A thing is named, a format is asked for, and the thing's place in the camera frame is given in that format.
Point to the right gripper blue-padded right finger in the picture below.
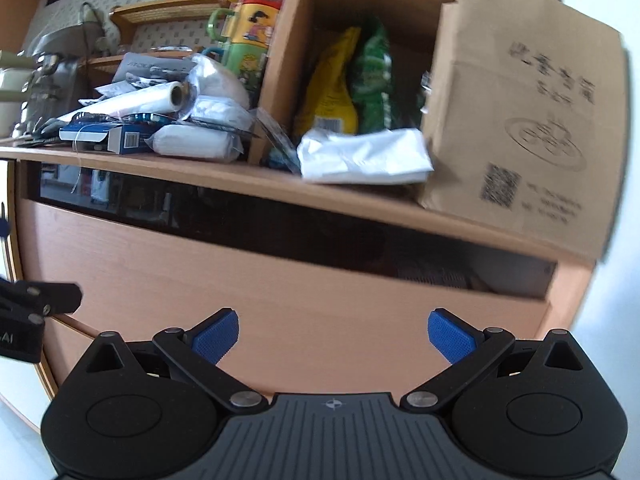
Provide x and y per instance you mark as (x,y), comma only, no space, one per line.
(471,354)

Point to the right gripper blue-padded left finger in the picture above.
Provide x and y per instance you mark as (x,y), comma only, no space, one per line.
(194,354)

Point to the blue white small box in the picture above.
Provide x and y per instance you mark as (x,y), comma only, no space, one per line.
(108,137)

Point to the white plastic bag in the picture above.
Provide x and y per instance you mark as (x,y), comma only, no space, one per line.
(388,157)

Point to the white wrapped packet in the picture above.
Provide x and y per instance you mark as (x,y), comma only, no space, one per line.
(195,142)

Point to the white tissue pack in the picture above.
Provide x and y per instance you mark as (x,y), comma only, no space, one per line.
(216,110)

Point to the brown cardboard box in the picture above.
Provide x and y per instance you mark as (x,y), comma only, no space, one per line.
(527,121)

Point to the plastic wrap roll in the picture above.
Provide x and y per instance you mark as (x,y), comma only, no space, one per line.
(161,99)

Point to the green snack bag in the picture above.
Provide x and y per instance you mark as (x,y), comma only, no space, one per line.
(371,80)

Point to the wooden shelf cabinet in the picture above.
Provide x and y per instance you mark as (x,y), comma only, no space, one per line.
(302,24)

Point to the yellow snack bag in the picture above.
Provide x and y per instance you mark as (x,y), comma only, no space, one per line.
(327,103)

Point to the green cartoon mug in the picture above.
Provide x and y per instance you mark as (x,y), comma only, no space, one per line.
(244,60)

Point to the yellow cartoon mug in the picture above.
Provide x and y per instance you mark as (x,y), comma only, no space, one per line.
(249,23)

